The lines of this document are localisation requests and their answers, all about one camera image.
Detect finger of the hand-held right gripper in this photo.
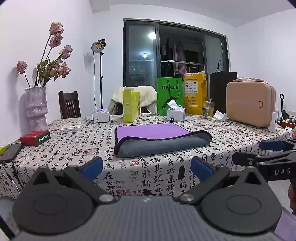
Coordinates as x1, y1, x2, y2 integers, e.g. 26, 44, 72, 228
232, 149, 296, 167
259, 138, 296, 151

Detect dried pink roses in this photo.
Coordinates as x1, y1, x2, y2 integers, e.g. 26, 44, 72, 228
16, 22, 74, 88

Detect flat white box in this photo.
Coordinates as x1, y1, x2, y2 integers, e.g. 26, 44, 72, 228
59, 122, 82, 135

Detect hanging clothes on rack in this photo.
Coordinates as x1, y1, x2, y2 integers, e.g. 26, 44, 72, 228
160, 37, 204, 75

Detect white tube bottle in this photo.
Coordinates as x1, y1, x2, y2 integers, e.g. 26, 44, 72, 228
269, 112, 277, 133

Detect studio light on stand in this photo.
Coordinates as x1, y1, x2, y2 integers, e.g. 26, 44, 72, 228
91, 39, 107, 110

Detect cream blanket on chair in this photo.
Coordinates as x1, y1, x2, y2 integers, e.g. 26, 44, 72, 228
109, 85, 159, 115

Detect white tissue box with tissue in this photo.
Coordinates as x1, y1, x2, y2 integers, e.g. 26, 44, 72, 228
166, 100, 186, 122

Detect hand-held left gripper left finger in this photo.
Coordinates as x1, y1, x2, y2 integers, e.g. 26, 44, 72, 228
28, 156, 117, 205

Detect yellow-green carton box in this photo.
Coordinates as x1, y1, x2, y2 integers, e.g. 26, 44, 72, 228
122, 87, 141, 123

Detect white tissue box purple top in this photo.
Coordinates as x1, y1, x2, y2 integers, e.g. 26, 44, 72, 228
92, 109, 110, 123

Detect black paper bag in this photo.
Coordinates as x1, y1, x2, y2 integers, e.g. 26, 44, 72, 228
209, 71, 238, 114

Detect purple and grey towel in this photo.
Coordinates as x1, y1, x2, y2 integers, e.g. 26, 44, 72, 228
114, 122, 213, 158

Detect black-framed sliding glass door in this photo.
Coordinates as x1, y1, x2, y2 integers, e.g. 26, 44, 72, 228
123, 19, 232, 82

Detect black smartphone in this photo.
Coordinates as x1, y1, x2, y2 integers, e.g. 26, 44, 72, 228
0, 143, 24, 163

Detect pink hard-shell suitcase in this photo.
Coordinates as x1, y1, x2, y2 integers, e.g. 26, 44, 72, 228
226, 78, 276, 128

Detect crumpled white paper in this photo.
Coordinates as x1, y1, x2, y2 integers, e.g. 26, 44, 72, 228
214, 110, 228, 121

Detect yellow plastic bag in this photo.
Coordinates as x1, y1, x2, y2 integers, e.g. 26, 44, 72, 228
183, 72, 208, 115

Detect speckled pink ceramic vase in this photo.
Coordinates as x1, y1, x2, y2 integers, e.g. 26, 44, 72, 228
25, 86, 48, 132

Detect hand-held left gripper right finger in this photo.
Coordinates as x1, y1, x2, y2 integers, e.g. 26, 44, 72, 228
178, 156, 267, 205

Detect purple cloth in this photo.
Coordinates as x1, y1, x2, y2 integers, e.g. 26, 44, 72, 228
276, 207, 296, 241

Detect green paper bag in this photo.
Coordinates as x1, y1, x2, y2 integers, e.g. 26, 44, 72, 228
157, 77, 184, 116

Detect red box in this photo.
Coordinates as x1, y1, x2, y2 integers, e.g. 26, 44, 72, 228
20, 130, 51, 147

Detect calligraphy print tablecloth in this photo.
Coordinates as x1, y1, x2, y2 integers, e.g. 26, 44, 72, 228
0, 113, 296, 200

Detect drinking glass with straw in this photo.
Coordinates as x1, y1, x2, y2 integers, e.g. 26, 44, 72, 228
202, 98, 215, 120

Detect black D-handle tool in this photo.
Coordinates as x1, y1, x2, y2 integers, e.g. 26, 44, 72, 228
279, 94, 285, 124

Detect dark wooden chair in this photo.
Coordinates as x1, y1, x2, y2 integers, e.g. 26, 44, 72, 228
58, 90, 82, 119

